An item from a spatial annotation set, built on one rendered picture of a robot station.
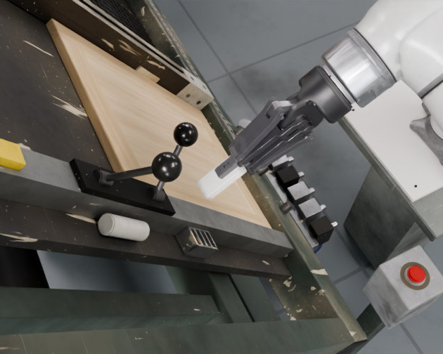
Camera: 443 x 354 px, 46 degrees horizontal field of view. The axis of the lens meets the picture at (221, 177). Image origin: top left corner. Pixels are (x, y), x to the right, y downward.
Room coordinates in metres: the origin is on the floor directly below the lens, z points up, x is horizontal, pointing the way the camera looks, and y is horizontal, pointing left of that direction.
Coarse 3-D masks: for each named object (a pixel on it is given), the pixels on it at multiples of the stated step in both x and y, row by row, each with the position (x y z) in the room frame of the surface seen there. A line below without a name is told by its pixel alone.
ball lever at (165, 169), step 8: (168, 152) 0.35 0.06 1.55; (160, 160) 0.33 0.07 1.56; (168, 160) 0.33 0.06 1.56; (176, 160) 0.34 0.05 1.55; (144, 168) 0.34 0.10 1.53; (152, 168) 0.33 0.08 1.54; (160, 168) 0.32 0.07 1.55; (168, 168) 0.32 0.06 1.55; (176, 168) 0.33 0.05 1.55; (96, 176) 0.34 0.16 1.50; (104, 176) 0.34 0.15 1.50; (112, 176) 0.34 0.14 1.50; (120, 176) 0.34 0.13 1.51; (128, 176) 0.34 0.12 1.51; (160, 176) 0.32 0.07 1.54; (168, 176) 0.32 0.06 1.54; (176, 176) 0.32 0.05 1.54; (104, 184) 0.34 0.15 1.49; (112, 184) 0.34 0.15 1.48
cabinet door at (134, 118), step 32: (64, 32) 0.75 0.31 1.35; (64, 64) 0.67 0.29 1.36; (96, 64) 0.73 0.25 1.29; (96, 96) 0.60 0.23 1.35; (128, 96) 0.69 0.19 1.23; (160, 96) 0.80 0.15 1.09; (96, 128) 0.52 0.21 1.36; (128, 128) 0.57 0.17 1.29; (160, 128) 0.66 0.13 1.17; (128, 160) 0.46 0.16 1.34; (192, 160) 0.61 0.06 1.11; (192, 192) 0.49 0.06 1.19; (224, 192) 0.57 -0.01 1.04
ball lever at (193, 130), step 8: (176, 128) 0.45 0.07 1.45; (184, 128) 0.45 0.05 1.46; (192, 128) 0.45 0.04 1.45; (176, 136) 0.44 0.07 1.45; (184, 136) 0.44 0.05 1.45; (192, 136) 0.44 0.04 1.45; (184, 144) 0.43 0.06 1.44; (192, 144) 0.44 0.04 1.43; (176, 152) 0.43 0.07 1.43; (160, 184) 0.39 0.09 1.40; (152, 192) 0.37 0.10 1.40; (160, 192) 0.38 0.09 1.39; (160, 200) 0.37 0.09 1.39
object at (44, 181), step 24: (0, 168) 0.28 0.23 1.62; (24, 168) 0.30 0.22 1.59; (48, 168) 0.32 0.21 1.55; (0, 192) 0.27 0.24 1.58; (24, 192) 0.28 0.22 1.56; (48, 192) 0.29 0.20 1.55; (72, 192) 0.31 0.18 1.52; (96, 216) 0.31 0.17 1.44; (144, 216) 0.34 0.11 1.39; (168, 216) 0.36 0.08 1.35; (192, 216) 0.39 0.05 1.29; (216, 216) 0.43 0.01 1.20; (216, 240) 0.39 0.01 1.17; (240, 240) 0.42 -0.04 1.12; (264, 240) 0.45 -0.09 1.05; (288, 240) 0.51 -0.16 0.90
